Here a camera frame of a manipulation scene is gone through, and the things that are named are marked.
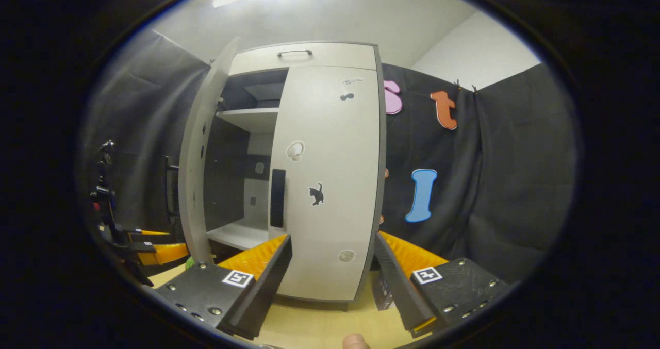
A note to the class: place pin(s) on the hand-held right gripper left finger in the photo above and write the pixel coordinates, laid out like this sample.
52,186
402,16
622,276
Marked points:
263,282

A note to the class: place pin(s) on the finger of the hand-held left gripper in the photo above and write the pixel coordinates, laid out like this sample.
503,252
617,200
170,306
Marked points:
152,237
165,253

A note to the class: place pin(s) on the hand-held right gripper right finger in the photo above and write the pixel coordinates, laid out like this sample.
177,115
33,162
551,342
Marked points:
399,282

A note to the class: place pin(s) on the white cabinet door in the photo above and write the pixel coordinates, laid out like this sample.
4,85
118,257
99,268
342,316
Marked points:
193,184
335,158

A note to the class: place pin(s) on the white and grey cabinet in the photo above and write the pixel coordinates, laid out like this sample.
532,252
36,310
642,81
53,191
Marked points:
232,173

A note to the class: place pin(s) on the white cabinet drawer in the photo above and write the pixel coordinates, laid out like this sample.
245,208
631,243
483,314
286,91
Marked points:
335,55

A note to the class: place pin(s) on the dark blue box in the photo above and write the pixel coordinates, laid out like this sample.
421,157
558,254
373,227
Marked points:
381,289

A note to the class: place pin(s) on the watermelon slice toy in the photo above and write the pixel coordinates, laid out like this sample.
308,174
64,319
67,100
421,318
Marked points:
190,262

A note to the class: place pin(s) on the black backdrop cloth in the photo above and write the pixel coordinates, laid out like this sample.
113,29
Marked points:
515,184

